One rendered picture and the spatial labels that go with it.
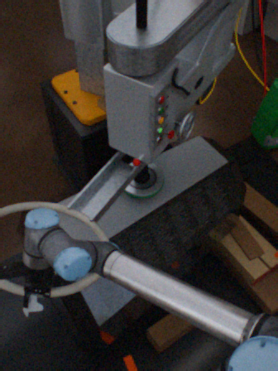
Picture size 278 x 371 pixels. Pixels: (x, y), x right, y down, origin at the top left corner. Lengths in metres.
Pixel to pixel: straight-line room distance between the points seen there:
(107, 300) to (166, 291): 0.96
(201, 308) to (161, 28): 0.94
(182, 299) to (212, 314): 0.08
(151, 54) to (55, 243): 0.71
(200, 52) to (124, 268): 1.08
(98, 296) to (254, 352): 1.25
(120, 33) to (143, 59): 0.12
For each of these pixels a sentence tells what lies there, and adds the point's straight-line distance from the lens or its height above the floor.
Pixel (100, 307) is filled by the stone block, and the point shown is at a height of 0.62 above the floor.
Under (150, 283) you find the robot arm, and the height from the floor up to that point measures 1.48.
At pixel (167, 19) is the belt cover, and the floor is 1.67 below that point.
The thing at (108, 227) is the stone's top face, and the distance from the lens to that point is 2.00.
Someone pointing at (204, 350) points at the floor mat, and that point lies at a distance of 2.60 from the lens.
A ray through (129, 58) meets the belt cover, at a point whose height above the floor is 1.63.
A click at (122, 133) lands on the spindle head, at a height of 1.22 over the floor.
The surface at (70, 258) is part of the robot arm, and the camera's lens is 1.09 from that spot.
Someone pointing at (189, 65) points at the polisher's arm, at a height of 1.38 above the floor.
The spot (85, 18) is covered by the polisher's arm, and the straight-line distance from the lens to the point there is 2.30.
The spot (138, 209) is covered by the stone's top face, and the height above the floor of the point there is 0.80.
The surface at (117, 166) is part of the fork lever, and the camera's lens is 1.89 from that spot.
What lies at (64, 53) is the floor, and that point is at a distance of 4.47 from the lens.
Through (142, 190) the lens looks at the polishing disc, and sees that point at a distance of 2.04.
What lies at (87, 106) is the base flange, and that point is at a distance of 2.60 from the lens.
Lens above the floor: 2.47
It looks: 52 degrees down
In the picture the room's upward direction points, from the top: straight up
